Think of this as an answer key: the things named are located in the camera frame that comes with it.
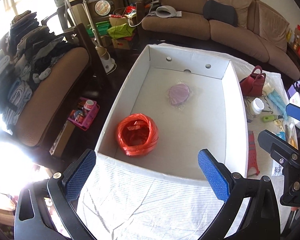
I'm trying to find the red plastic grater peeler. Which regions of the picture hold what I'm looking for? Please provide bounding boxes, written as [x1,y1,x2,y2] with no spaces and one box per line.
[248,131,260,177]

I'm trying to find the red plastic twine ball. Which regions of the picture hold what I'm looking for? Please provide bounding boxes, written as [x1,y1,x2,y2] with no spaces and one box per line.
[115,113,159,157]

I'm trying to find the purple sponge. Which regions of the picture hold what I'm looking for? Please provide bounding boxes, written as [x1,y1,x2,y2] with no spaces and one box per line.
[165,80,198,112]

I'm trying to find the sanitary wipes packet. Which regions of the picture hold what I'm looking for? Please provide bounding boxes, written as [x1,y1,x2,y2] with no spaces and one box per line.
[270,132,287,177]

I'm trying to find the cream scissors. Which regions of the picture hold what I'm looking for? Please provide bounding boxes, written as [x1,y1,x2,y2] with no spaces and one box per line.
[273,119,285,131]

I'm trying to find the blue rubber glove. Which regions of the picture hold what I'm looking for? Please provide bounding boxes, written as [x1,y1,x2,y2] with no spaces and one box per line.
[267,89,288,120]

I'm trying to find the white pill bottle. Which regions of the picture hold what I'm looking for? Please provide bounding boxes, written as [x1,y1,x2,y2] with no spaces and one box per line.
[250,98,264,115]

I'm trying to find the maroon small handbag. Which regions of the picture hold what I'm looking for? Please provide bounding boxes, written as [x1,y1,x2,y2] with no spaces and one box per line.
[239,66,266,97]

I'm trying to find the brown sofa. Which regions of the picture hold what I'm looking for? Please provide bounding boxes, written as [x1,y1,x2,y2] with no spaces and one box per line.
[138,0,300,80]

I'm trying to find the pink plastic basket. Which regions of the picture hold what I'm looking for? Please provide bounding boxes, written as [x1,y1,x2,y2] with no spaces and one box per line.
[68,97,100,131]

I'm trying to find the brown armchair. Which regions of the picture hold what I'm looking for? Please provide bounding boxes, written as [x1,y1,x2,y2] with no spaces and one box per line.
[12,23,107,151]

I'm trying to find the white cardboard box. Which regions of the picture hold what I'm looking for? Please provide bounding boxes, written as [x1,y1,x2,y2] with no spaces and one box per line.
[95,44,248,186]

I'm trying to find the black cushion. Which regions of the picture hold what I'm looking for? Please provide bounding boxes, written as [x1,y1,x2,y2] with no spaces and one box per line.
[203,0,238,27]

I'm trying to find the pile of folded clothes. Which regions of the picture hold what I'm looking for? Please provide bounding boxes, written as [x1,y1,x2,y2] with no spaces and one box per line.
[0,10,75,130]

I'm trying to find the white neck massager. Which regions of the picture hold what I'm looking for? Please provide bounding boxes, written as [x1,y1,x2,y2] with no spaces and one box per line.
[150,5,182,18]

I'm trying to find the green plastic bag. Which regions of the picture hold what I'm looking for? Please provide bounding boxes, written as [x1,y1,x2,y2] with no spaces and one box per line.
[107,23,135,40]

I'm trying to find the white box with black handle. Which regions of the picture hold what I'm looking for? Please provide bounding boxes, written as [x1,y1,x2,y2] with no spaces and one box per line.
[288,83,300,107]

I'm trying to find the green handled knife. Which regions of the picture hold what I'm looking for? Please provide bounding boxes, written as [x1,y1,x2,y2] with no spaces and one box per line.
[261,115,283,123]

